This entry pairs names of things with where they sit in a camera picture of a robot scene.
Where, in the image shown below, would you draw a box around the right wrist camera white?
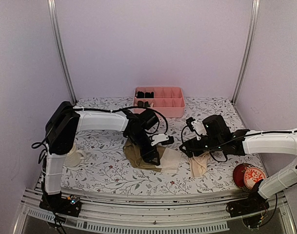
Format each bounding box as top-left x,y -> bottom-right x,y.
186,117 -> 206,136

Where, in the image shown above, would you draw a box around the olive beige underwear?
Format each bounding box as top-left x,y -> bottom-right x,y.
123,140 -> 182,174

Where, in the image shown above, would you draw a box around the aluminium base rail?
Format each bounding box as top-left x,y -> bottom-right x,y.
12,187 -> 297,234

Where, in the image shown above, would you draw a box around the black rolled underwear front middle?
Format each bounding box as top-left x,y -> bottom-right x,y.
144,101 -> 150,108

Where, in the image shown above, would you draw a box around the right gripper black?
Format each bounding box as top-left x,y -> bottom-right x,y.
180,136 -> 223,157

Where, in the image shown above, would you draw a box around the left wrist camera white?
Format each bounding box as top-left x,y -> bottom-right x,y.
151,134 -> 174,146

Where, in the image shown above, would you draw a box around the pink compartment organizer box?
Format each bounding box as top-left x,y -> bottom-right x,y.
133,87 -> 185,118

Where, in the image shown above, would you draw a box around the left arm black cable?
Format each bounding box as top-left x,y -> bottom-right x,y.
75,106 -> 169,137

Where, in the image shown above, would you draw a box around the black rolled underwear back middle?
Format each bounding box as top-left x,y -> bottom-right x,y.
145,92 -> 151,99

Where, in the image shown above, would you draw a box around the right aluminium frame post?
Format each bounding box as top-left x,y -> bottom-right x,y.
231,0 -> 260,106

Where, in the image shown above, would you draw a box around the cream ceramic mug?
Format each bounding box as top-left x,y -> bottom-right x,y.
64,144 -> 87,167

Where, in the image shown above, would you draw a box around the black rolled underwear back left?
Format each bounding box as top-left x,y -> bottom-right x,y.
137,91 -> 145,98

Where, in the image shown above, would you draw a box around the black rolled underwear front left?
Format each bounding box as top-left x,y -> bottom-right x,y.
137,100 -> 144,107

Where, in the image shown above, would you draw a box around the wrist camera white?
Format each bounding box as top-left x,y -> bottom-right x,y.
151,134 -> 174,146
186,117 -> 206,136

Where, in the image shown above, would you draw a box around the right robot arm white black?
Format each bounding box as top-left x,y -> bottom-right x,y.
179,115 -> 297,217

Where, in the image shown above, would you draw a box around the floral patterned table mat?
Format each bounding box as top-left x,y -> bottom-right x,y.
61,97 -> 263,196

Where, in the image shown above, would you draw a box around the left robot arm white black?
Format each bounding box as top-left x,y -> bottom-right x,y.
39,101 -> 160,217

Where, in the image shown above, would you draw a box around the peach underwear pile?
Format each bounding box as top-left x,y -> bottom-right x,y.
188,152 -> 210,178

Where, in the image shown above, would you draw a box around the aluminium frame post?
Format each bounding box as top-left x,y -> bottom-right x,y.
47,0 -> 77,104
231,0 -> 260,106

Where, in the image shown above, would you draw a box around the left aluminium frame post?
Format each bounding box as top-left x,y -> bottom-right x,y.
47,0 -> 77,104

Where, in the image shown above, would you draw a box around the red floral round tin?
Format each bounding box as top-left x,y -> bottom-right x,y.
233,163 -> 267,193

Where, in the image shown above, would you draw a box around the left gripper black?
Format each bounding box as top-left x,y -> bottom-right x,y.
130,131 -> 161,167

